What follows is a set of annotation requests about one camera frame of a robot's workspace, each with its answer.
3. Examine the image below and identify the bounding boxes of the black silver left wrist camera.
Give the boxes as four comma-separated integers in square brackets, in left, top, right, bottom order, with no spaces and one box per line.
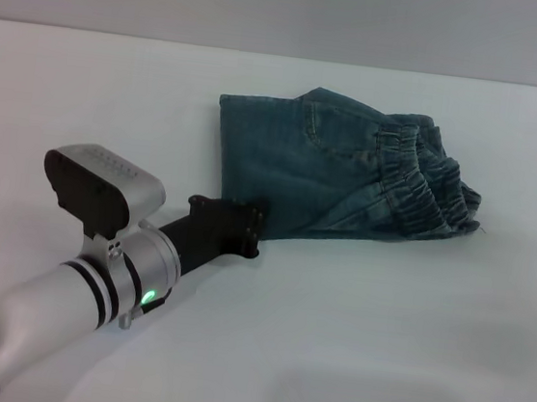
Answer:
[35,137,174,249]

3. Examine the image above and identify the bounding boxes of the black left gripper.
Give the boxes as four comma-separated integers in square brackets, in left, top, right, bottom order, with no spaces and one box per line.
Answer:
[151,186,273,284]

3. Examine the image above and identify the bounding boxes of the blue denim shorts basketball print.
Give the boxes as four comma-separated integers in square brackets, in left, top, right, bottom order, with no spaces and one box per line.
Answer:
[203,75,496,264]

